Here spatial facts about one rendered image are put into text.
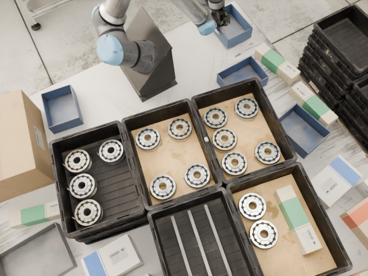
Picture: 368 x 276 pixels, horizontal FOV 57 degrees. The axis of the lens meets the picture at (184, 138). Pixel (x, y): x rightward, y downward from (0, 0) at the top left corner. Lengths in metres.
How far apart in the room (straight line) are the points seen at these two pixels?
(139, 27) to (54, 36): 1.54
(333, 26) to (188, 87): 1.05
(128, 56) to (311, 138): 0.89
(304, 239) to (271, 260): 0.14
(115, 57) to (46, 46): 1.69
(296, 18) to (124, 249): 2.29
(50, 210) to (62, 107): 0.53
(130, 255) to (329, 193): 0.82
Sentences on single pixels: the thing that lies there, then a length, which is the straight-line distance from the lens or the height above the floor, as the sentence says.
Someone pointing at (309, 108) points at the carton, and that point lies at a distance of 1.66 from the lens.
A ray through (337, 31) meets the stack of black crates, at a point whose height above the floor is 0.49.
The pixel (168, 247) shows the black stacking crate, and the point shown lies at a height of 0.83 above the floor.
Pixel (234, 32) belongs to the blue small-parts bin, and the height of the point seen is 0.72.
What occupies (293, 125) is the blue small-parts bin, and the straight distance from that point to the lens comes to 1.65.
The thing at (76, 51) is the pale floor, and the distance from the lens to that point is 2.93.
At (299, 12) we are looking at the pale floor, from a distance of 3.08.
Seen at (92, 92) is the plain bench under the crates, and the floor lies 0.70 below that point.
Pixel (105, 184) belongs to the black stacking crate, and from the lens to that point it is 1.42.
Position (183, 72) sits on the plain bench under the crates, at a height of 0.70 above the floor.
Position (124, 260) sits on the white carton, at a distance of 1.38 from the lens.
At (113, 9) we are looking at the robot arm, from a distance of 1.44.
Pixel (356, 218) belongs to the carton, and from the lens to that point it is 1.51.
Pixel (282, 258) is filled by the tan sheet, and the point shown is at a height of 0.83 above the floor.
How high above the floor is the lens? 2.14
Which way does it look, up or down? 65 degrees down
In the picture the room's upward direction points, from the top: 8 degrees counter-clockwise
